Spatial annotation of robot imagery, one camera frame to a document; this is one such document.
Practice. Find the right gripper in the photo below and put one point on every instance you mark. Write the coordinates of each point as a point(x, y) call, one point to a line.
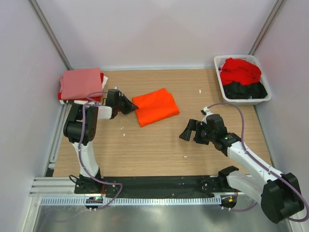
point(195, 125)

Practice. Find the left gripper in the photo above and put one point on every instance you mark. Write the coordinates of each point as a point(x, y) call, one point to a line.
point(130, 107)

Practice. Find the orange t-shirt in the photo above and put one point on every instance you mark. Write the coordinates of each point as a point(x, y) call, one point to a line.
point(155, 106)

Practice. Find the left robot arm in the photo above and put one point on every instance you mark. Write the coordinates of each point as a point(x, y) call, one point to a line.
point(80, 130)

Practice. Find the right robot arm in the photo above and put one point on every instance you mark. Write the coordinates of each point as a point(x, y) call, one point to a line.
point(278, 194)

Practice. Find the black t-shirt in basket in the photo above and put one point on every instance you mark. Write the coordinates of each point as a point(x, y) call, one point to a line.
point(237, 91)

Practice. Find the folded pink t-shirt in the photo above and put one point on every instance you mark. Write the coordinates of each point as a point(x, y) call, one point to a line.
point(78, 84)

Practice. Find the white plastic laundry basket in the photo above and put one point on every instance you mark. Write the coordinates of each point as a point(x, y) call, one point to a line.
point(219, 62)

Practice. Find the red t-shirt in basket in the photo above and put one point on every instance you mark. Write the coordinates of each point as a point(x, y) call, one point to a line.
point(239, 71)

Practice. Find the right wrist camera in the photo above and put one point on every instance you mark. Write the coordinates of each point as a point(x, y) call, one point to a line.
point(206, 112)

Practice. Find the white slotted cable duct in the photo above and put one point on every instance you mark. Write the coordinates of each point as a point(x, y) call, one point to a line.
point(96, 201)

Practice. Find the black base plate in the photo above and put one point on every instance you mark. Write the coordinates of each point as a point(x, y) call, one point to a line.
point(153, 187)

